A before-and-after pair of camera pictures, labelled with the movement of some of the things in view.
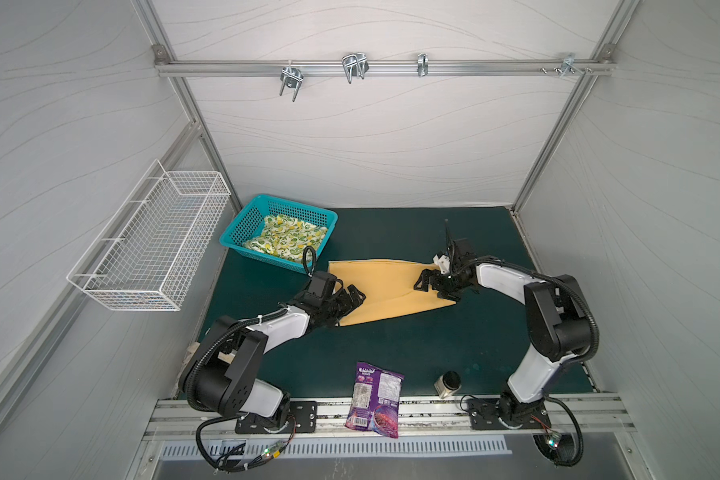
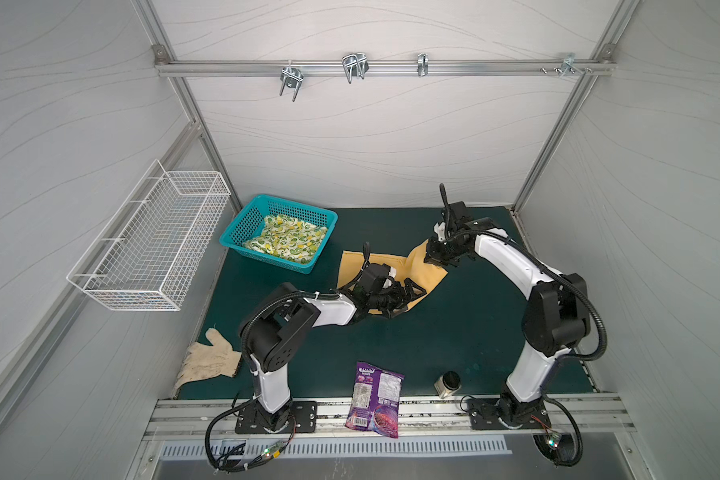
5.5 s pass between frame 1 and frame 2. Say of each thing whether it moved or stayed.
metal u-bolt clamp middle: stayed
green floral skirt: stayed
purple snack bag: stayed
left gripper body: moved
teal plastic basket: stayed
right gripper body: moved
